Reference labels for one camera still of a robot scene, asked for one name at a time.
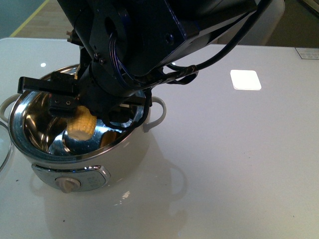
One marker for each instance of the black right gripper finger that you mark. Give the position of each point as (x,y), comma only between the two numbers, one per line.
(62,106)

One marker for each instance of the yellow corn cob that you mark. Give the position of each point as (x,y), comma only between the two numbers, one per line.
(82,125)

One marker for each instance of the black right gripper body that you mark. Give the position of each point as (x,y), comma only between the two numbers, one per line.
(120,99)

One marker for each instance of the table label sticker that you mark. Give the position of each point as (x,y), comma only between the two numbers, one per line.
(308,53)

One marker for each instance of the beige chair right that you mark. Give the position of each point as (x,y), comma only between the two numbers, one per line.
(261,31)

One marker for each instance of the glass pot lid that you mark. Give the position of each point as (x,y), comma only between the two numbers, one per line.
(5,146)

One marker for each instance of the cream electric cooking pot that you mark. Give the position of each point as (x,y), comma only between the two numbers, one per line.
(76,155)

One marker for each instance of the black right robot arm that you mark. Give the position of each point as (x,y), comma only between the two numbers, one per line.
(128,47)

